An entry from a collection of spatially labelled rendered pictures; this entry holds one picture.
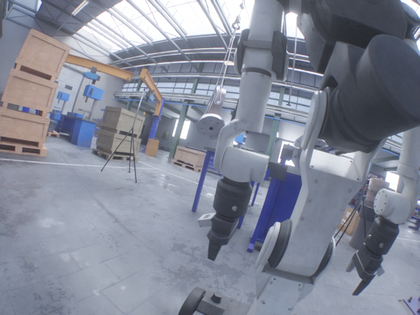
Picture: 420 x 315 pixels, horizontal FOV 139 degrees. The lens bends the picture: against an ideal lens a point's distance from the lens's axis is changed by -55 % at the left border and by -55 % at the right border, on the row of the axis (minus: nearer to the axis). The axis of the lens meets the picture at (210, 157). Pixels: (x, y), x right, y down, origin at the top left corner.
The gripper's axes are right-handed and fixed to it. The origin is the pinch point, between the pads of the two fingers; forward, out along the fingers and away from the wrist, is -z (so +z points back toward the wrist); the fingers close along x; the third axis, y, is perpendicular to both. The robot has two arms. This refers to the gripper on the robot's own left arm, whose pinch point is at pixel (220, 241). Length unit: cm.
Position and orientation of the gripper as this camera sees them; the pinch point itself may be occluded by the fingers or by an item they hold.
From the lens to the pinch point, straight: 50.7
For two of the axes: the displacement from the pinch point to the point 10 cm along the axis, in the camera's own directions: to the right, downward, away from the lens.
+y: -9.0, -2.5, 3.7
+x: 4.0, -1.2, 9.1
